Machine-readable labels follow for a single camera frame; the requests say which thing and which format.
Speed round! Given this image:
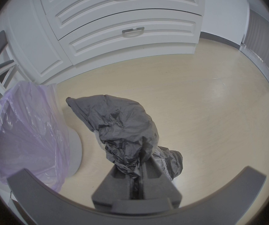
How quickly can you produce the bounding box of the black plastic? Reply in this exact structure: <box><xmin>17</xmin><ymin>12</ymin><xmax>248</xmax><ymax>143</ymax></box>
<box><xmin>65</xmin><ymin>94</ymin><xmax>184</xmax><ymax>182</ymax></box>

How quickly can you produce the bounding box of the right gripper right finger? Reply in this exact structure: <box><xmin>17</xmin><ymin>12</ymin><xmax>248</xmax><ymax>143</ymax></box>
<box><xmin>141</xmin><ymin>157</ymin><xmax>183</xmax><ymax>207</ymax></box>

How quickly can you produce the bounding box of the grey curtain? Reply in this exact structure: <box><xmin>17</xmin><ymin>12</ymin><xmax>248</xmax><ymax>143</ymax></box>
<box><xmin>241</xmin><ymin>8</ymin><xmax>269</xmax><ymax>80</ymax></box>

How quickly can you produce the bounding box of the purple plastic bag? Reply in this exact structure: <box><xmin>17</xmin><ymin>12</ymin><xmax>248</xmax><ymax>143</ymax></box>
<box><xmin>0</xmin><ymin>80</ymin><xmax>70</xmax><ymax>193</ymax></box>

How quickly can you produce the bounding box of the white wardrobe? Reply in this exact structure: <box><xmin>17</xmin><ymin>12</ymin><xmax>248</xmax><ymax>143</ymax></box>
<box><xmin>5</xmin><ymin>0</ymin><xmax>206</xmax><ymax>85</ymax></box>

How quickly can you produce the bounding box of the white trash bin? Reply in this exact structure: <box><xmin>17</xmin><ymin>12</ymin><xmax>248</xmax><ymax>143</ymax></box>
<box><xmin>49</xmin><ymin>83</ymin><xmax>83</xmax><ymax>177</ymax></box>

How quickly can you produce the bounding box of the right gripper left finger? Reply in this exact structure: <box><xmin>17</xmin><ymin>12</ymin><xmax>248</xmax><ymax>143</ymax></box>
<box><xmin>92</xmin><ymin>165</ymin><xmax>139</xmax><ymax>208</ymax></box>

